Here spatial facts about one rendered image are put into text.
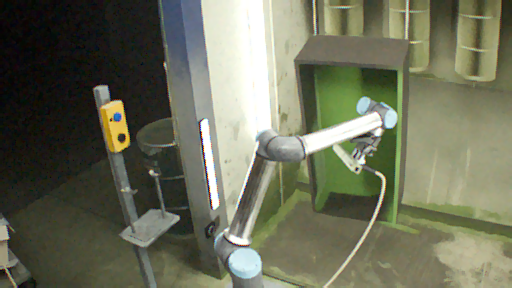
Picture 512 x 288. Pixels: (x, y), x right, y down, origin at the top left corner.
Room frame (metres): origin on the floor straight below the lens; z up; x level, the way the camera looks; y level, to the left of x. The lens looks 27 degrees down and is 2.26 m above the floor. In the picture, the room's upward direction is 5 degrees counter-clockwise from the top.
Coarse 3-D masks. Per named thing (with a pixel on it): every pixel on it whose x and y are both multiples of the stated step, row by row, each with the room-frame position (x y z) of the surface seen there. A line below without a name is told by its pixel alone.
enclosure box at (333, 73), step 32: (320, 64) 2.28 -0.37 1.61; (352, 64) 2.20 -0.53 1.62; (384, 64) 2.13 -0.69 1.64; (320, 96) 2.73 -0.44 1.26; (352, 96) 2.63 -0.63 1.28; (384, 96) 2.53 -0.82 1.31; (320, 128) 2.75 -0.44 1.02; (320, 160) 2.74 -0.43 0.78; (384, 160) 2.62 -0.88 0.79; (320, 192) 2.73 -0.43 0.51; (352, 192) 2.69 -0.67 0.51; (384, 192) 2.63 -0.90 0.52
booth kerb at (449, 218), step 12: (408, 204) 2.94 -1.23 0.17; (420, 216) 2.87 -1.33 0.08; (432, 216) 2.82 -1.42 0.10; (444, 216) 2.77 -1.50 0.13; (456, 216) 2.71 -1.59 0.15; (468, 216) 2.67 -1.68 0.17; (468, 228) 2.64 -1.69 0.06; (480, 228) 2.59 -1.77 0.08; (492, 228) 2.54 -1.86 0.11; (504, 228) 2.49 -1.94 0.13
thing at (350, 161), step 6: (336, 144) 2.23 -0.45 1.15; (336, 150) 2.19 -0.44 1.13; (342, 150) 2.14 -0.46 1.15; (342, 156) 2.11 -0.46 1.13; (348, 156) 2.06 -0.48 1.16; (348, 162) 1.99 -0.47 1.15; (354, 162) 1.98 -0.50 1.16; (354, 168) 1.95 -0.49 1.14; (360, 168) 1.96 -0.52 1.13; (366, 168) 2.07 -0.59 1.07; (372, 168) 2.08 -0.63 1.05
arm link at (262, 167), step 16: (272, 128) 1.89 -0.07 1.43; (256, 144) 1.87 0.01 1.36; (256, 160) 1.80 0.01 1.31; (272, 160) 1.79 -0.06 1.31; (256, 176) 1.77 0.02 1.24; (256, 192) 1.76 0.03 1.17; (240, 208) 1.76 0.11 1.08; (256, 208) 1.75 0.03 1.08; (240, 224) 1.73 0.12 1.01; (224, 240) 1.73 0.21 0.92; (240, 240) 1.71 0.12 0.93; (224, 256) 1.67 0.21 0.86
